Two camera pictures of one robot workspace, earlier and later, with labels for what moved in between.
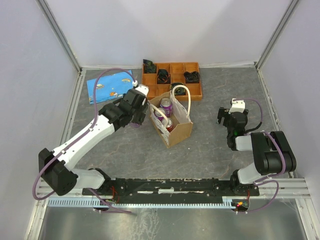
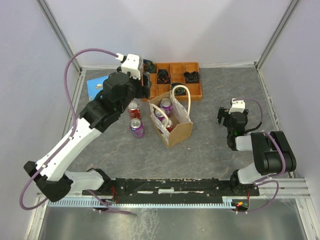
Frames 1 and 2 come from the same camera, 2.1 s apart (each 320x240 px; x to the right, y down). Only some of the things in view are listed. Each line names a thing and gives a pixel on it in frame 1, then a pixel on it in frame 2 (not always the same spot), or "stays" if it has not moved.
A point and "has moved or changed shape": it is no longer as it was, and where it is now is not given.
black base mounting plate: x=167 y=190 stays
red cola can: x=168 y=123 stays
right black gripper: x=223 y=113 stays
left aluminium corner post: x=57 y=30 stays
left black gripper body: x=140 y=114 -> x=136 y=92
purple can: x=134 y=125 has moved or changed shape
